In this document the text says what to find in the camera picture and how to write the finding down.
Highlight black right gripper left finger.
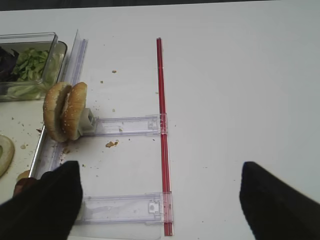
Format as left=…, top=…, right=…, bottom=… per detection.
left=0, top=161, right=83, bottom=240

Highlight bun base with lettuce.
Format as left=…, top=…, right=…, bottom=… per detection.
left=0, top=135, right=15, bottom=177

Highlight clear lower cross rail right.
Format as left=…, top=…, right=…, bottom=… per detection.
left=75, top=192, right=173, bottom=225

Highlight clear long rail right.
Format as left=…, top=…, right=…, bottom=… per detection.
left=28, top=31, right=88, bottom=178

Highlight sesame bun half left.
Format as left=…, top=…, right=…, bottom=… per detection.
left=43, top=82, right=72, bottom=143

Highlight white metal tray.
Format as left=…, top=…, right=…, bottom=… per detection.
left=0, top=40, right=68, bottom=182

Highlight purple cabbage shreds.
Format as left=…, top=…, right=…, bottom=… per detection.
left=0, top=47, right=19, bottom=82

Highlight clear plastic salad container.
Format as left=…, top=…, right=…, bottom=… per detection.
left=0, top=32, right=63, bottom=102

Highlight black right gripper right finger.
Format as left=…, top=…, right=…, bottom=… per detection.
left=239, top=161, right=320, bottom=240

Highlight sesame bun half right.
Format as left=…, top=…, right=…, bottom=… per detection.
left=60, top=82, right=87, bottom=141

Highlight clear upper cross rail right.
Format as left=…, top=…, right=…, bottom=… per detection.
left=91, top=114, right=168, bottom=136

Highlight grey pusher block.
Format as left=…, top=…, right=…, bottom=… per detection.
left=78, top=108, right=96, bottom=136

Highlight green lettuce shreds in container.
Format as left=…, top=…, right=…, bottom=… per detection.
left=12, top=48, right=49, bottom=82

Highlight stack of meat patties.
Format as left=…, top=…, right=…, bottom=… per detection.
left=13, top=177, right=38, bottom=196

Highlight clear cross rail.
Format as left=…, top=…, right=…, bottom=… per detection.
left=75, top=192, right=173, bottom=225
left=91, top=114, right=168, bottom=136

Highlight red strip right side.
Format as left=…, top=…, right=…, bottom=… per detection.
left=156, top=37, right=173, bottom=237

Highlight sesame bun half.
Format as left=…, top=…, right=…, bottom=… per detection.
left=43, top=82, right=72, bottom=143
left=60, top=82, right=87, bottom=141

